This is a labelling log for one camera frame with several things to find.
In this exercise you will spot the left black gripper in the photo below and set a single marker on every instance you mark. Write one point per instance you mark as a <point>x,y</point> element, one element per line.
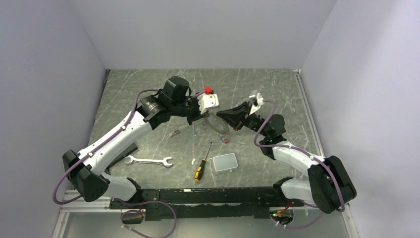
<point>197,115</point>

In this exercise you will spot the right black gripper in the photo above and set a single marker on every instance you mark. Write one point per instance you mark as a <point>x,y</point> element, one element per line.
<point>235,116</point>

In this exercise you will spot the small detached silver key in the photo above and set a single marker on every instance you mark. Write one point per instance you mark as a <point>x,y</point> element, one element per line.
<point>176,132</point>

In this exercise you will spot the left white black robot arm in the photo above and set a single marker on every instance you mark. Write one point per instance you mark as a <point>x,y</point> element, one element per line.
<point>152,107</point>

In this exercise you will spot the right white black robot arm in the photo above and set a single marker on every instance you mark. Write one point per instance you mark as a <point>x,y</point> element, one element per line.
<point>328,185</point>

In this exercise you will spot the grey rectangular tin box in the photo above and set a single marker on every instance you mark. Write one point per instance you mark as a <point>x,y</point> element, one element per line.
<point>225,162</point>

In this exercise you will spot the silver open-end wrench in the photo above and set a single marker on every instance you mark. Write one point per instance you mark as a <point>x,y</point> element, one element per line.
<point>162,162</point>

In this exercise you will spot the yellow black screwdriver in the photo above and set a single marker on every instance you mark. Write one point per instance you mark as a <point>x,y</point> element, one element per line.
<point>201,168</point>

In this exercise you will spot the black square plate rear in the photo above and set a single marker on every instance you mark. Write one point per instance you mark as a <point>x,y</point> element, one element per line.
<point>128,151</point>

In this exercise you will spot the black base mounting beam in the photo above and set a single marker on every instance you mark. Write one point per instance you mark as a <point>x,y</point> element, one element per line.
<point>165,203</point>

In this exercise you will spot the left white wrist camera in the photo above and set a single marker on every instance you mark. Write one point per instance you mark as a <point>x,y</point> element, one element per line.
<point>208,100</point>

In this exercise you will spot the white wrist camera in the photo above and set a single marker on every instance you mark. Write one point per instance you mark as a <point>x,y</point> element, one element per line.
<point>256,101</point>
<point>208,100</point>

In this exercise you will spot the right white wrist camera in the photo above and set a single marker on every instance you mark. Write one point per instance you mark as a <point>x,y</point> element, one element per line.
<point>256,101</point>

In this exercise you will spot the aluminium extrusion rail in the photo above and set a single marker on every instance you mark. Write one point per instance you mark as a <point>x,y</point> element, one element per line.
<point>81,206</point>

